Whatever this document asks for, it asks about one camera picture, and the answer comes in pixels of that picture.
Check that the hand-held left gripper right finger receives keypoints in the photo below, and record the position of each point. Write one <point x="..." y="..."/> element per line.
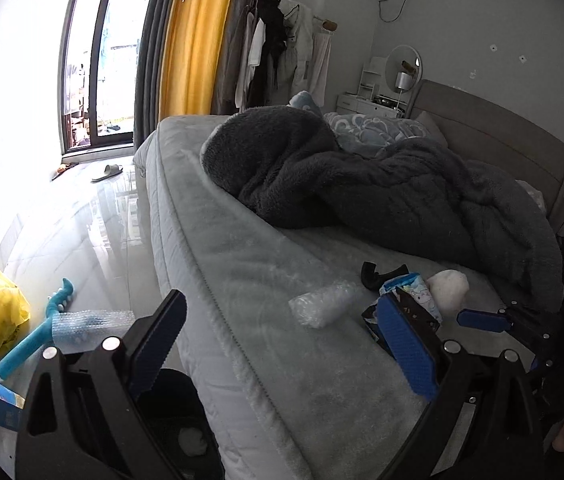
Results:
<point x="407" y="347"/>

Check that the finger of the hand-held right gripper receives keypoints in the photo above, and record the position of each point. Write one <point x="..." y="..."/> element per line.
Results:
<point x="482" y="321"/>

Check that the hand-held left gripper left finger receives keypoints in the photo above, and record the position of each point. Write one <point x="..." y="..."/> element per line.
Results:
<point x="152" y="355"/>

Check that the large white tissue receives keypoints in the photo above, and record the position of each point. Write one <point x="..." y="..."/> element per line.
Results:
<point x="449" y="287"/>

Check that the dark blue waste bin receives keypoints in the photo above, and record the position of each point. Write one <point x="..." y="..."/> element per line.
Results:
<point x="172" y="410"/>

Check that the blue cartoon tissue pack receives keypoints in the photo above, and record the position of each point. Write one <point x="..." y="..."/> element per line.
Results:
<point x="412" y="284"/>

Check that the bubble wrap sheet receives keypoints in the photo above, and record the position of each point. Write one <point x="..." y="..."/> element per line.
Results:
<point x="87" y="327"/>

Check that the black hook-shaped object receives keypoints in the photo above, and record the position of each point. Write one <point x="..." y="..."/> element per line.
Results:
<point x="372" y="275"/>

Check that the small crumpled white tissue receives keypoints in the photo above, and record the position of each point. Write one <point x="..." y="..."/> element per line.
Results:
<point x="192" y="442"/>

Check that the grey mattress bed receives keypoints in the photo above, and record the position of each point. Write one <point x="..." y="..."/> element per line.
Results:
<point x="262" y="270"/>

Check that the dark grey fleece blanket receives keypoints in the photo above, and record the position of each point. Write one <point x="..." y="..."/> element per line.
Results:
<point x="362" y="195"/>

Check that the grey floor slipper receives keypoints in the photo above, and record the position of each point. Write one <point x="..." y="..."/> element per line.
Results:
<point x="107" y="172"/>

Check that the grey upholstered headboard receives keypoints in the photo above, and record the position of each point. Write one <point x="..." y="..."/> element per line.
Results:
<point x="487" y="120"/>

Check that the small orange floor object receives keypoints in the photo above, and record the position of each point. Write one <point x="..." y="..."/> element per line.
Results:
<point x="64" y="170"/>

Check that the patterned pillow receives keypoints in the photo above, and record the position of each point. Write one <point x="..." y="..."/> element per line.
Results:
<point x="377" y="127"/>

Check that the white dresser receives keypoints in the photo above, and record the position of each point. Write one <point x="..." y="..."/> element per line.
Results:
<point x="362" y="105"/>

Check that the silver table lamp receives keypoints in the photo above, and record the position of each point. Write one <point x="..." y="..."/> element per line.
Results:
<point x="402" y="81"/>

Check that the sliding glass door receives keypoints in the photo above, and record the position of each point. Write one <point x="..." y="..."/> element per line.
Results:
<point x="97" y="60"/>

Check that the white hanging garment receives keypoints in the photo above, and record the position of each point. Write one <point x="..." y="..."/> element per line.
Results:
<point x="307" y="55"/>

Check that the grey curtain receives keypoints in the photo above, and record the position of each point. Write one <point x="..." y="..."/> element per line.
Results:
<point x="154" y="45"/>

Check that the yellow curtain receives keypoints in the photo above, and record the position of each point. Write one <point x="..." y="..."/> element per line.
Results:
<point x="192" y="45"/>

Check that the black hanging garment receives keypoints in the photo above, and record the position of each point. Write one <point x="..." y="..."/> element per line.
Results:
<point x="269" y="45"/>

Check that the clothes rack rod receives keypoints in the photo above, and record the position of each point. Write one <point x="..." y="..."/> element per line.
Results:
<point x="327" y="22"/>

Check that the round wall mirror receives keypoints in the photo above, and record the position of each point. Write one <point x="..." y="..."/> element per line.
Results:
<point x="402" y="60"/>

